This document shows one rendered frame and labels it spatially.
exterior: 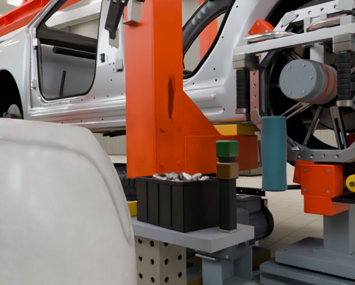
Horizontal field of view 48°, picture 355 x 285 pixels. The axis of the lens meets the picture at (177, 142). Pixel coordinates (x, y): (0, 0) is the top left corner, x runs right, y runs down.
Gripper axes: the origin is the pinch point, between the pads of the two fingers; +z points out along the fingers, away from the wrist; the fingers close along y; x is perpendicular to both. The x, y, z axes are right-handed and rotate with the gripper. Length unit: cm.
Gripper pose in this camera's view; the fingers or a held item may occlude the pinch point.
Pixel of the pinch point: (124, 30)
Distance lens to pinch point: 122.2
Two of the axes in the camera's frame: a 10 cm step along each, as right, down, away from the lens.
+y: -4.0, 7.1, -5.8
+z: -1.4, 5.7, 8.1
